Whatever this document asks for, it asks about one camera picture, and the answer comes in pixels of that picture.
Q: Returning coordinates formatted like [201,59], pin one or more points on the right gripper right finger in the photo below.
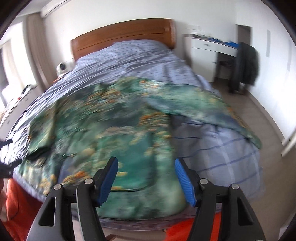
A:
[199,193]

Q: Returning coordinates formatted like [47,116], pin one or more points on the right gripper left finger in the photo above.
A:
[91,194]

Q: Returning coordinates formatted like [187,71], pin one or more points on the green patterned silk jacket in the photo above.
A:
[146,125]

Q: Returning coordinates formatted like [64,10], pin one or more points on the orange blanket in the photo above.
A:
[21,209]

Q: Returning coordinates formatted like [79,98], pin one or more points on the blue checked duvet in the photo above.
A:
[144,59]

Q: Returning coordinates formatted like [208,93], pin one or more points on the white low sideboard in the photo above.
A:
[16,108]

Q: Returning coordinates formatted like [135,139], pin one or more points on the beige curtain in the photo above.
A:
[39,49]

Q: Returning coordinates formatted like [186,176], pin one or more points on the white round fan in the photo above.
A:
[62,69]

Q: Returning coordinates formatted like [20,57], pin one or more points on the white desk with drawers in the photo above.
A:
[202,55]

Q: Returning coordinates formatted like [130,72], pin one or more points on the dark jacket on chair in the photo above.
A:
[246,67]

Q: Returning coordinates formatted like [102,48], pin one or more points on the brown wooden headboard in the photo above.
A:
[157,29]

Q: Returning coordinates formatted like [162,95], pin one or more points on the white air conditioner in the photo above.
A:
[51,7]

